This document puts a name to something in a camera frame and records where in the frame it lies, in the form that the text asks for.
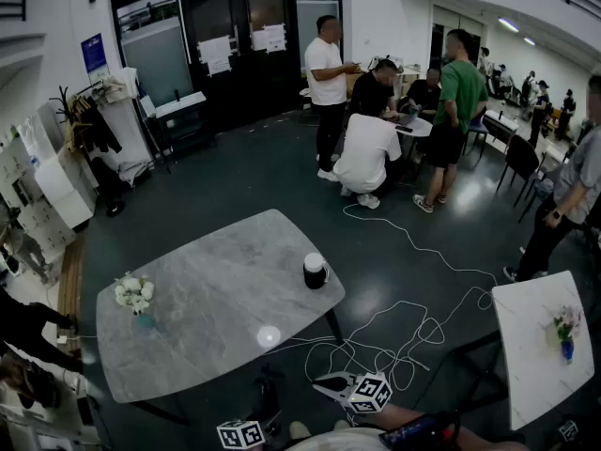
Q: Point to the person's right shoe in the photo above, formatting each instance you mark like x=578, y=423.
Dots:
x=341, y=424

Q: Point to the black bottle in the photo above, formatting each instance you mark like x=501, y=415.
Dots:
x=177, y=97

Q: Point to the white marble table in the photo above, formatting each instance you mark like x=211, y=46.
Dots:
x=530, y=369

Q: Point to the blue wall poster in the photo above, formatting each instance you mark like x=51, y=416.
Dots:
x=94, y=57

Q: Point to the black glass double door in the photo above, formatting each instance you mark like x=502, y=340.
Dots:
x=239, y=87

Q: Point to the person in white shirt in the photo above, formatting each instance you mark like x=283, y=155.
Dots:
x=338, y=440

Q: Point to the black side table white top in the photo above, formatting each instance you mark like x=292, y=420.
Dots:
x=185, y=111

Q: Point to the black coat rack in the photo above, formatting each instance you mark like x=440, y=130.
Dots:
x=60, y=104

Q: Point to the black jar with white lid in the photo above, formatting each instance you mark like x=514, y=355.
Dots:
x=314, y=270

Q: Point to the black bag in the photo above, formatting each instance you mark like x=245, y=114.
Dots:
x=28, y=383

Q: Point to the person's right forearm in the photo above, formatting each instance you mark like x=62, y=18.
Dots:
x=408, y=416

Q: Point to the white locker cabinet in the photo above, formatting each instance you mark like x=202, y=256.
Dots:
x=23, y=233

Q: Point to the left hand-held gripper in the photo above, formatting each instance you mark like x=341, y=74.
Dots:
x=240, y=435

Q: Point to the white flower bouquet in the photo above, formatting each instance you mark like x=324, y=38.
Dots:
x=134, y=291

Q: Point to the teal vase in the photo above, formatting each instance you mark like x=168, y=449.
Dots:
x=145, y=321

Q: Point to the blue chair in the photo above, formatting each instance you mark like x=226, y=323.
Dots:
x=476, y=129

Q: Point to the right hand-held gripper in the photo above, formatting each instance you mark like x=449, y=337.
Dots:
x=371, y=393

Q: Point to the white paper sheet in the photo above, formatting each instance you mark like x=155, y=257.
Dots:
x=268, y=38
x=214, y=54

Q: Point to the small round white table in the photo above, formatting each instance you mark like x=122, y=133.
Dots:
x=418, y=129

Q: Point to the grey laptop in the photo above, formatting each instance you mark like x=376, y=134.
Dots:
x=407, y=118

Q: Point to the blue vase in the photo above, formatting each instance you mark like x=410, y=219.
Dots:
x=568, y=351

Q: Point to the grey marble table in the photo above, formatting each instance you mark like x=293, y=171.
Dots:
x=211, y=299

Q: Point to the black hanging garment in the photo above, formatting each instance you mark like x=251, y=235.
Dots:
x=103, y=129

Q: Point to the pink flower bouquet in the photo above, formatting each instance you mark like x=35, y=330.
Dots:
x=568, y=320

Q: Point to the person's shoe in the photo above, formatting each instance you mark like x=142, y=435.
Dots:
x=300, y=429
x=341, y=424

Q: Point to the black chair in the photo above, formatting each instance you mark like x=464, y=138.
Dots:
x=519, y=158

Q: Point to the person's left shoe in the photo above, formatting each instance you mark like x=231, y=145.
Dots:
x=300, y=429

